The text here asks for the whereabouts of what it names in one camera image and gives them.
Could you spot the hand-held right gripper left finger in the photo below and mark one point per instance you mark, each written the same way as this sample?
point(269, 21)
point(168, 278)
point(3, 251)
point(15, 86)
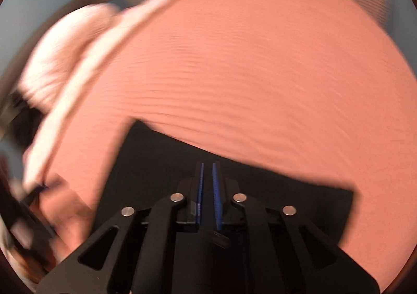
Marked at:
point(199, 191)

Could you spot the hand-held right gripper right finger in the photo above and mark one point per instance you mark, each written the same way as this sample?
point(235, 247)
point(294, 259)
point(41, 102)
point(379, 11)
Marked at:
point(216, 191)

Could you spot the black pants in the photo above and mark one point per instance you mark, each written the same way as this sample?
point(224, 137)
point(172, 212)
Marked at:
point(153, 163)

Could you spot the black cloth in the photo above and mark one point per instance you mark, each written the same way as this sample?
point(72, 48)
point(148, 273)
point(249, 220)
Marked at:
point(27, 121)

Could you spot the salmon quilted bedspread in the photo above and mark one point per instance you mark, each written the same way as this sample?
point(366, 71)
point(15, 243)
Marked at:
point(260, 69)

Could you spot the light pink blanket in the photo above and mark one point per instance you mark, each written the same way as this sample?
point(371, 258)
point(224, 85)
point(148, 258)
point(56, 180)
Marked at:
point(81, 72)

